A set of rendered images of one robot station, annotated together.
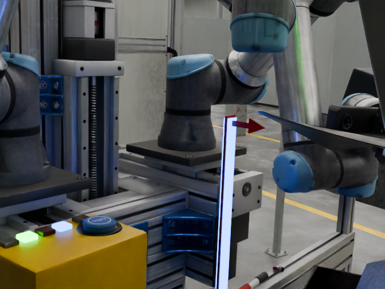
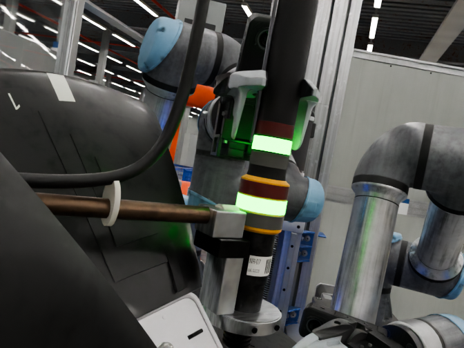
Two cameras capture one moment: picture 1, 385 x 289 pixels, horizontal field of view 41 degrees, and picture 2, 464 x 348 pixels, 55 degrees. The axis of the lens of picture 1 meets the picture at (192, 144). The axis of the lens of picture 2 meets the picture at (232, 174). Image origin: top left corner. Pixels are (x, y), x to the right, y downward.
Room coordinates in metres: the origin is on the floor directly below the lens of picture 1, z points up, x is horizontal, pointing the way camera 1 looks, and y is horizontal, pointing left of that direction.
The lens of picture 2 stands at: (0.31, -0.61, 1.41)
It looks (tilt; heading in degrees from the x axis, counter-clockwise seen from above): 3 degrees down; 51
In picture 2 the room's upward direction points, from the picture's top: 10 degrees clockwise
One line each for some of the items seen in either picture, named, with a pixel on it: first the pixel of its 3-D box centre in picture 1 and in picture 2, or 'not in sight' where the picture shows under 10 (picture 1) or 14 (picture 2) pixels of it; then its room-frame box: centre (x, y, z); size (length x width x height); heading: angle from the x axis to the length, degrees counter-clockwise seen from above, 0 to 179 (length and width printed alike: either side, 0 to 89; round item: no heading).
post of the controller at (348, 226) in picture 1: (348, 193); not in sight; (1.21, -0.38, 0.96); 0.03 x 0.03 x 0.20; 51
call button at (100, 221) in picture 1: (99, 225); not in sight; (0.60, 0.11, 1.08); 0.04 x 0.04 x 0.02
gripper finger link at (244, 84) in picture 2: not in sight; (242, 107); (0.56, -0.30, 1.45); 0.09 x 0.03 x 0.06; 53
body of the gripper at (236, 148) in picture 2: not in sight; (246, 122); (0.63, -0.22, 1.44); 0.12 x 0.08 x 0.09; 61
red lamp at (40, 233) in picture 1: (44, 231); not in sight; (0.58, 0.17, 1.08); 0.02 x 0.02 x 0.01; 51
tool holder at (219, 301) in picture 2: not in sight; (241, 265); (0.56, -0.33, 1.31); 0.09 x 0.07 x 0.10; 176
